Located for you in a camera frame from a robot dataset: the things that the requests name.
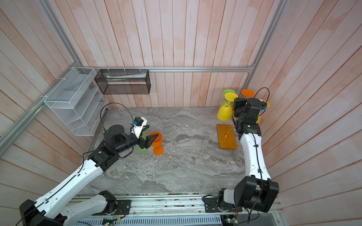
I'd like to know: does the green wine glass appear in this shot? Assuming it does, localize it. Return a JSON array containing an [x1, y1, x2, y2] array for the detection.
[[221, 89, 238, 106], [138, 132, 147, 152]]

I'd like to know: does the orange wine glass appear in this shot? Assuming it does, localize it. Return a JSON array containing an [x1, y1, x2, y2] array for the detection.
[[150, 132, 164, 155], [241, 89, 255, 98]]

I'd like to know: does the yellow wine glass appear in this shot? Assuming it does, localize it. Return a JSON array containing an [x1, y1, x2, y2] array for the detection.
[[256, 99, 271, 124], [217, 103, 234, 121]]

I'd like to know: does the orange wooden rack base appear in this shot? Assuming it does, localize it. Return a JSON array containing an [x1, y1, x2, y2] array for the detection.
[[217, 124, 237, 150]]

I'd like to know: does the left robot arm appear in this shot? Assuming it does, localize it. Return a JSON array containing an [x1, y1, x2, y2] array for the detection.
[[19, 124, 158, 226]]

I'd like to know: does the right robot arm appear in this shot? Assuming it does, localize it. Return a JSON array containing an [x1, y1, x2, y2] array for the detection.
[[217, 98, 279, 213]]

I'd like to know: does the white mesh shelf organizer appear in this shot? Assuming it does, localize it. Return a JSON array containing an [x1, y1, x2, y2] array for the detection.
[[44, 67, 108, 137]]

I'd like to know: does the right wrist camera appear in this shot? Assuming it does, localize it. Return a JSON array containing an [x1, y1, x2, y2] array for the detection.
[[258, 101, 268, 116]]

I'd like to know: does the left camera cable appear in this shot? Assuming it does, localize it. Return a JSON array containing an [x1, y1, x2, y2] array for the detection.
[[99, 102, 136, 132]]

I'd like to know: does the black mesh wall basket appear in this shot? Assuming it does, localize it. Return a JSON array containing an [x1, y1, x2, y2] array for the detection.
[[95, 69, 151, 95]]

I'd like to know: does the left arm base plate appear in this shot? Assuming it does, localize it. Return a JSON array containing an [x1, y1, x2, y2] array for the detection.
[[93, 200, 132, 216]]

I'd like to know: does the aluminium mounting rail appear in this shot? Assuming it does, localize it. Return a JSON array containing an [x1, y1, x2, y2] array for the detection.
[[66, 193, 286, 218]]

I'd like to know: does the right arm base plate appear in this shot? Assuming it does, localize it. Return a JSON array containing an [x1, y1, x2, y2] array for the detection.
[[202, 195, 243, 213]]

